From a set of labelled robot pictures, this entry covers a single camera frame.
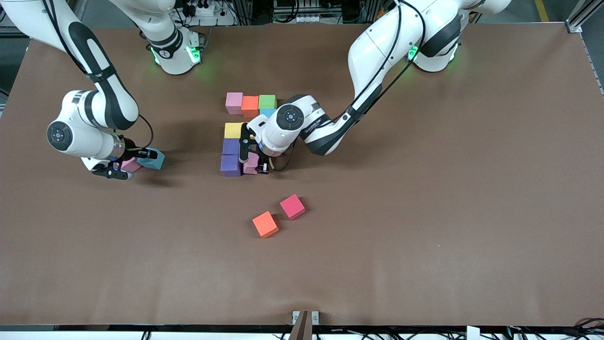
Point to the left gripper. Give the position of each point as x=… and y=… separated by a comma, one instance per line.
x=265, y=163

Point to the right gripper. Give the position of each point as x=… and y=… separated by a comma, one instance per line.
x=130, y=153

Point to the blue foam cube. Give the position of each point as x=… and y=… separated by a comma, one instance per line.
x=268, y=112
x=155, y=163

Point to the pink foam cube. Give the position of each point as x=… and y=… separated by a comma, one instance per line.
x=250, y=165
x=131, y=165
x=234, y=103

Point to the purple foam cube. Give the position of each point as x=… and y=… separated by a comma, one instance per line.
x=230, y=146
x=230, y=166

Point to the yellow foam cube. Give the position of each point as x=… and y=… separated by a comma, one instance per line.
x=232, y=130

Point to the orange foam cube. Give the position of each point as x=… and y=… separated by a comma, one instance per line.
x=264, y=224
x=250, y=106

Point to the green foam cube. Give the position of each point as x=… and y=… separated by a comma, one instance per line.
x=267, y=102

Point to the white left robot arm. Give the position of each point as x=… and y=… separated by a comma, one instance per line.
x=377, y=42

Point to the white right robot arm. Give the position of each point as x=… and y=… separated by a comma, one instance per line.
x=80, y=141

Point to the crimson foam cube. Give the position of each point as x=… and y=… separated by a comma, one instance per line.
x=292, y=206

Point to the table cover sheet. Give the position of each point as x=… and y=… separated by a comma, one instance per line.
x=377, y=264

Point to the white power strip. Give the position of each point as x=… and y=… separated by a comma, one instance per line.
x=302, y=20
x=207, y=12

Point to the orange crumpled bag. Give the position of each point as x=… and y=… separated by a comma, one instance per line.
x=388, y=3

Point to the white label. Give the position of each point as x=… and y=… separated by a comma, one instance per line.
x=473, y=333

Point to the white metal bracket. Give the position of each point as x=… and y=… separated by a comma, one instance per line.
x=296, y=315

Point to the aluminium frame profile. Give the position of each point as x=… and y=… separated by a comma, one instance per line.
x=583, y=13
x=37, y=34

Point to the aluminium frame post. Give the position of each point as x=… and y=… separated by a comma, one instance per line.
x=302, y=330

